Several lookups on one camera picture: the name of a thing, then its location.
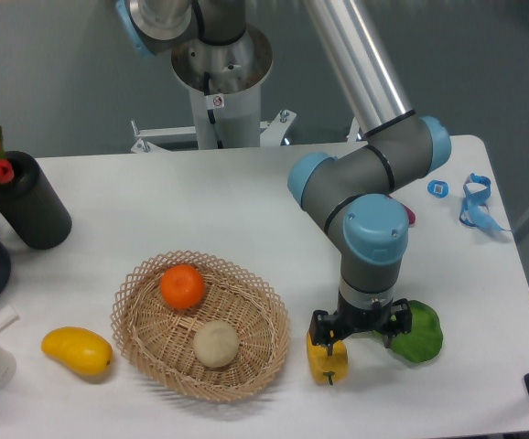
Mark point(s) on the green bok choy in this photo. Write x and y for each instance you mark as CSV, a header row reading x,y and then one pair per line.
x,y
416,326

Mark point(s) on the orange fruit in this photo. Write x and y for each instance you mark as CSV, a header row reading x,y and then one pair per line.
x,y
182,286

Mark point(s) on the black cylindrical vase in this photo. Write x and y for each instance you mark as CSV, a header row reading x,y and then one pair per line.
x,y
31,206

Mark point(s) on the woven wicker basket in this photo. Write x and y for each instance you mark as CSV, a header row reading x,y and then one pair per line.
x,y
157,339

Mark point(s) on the blue round tag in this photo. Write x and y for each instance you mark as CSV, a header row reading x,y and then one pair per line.
x,y
438,188

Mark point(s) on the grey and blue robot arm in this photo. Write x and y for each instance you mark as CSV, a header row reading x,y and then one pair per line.
x,y
344,196

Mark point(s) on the beige steamed bun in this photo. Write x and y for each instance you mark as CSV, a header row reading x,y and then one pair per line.
x,y
216,344

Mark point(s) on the yellow bell pepper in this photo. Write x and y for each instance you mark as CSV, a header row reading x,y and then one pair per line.
x,y
325,368

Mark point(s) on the purple sweet potato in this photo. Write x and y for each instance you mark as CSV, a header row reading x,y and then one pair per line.
x,y
410,216

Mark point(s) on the yellow mango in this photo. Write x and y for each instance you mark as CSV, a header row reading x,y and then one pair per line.
x,y
78,349

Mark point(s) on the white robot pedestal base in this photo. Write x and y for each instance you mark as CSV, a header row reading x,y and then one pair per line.
x,y
224,85

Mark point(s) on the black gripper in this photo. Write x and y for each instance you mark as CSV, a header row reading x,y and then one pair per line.
x,y
327,329

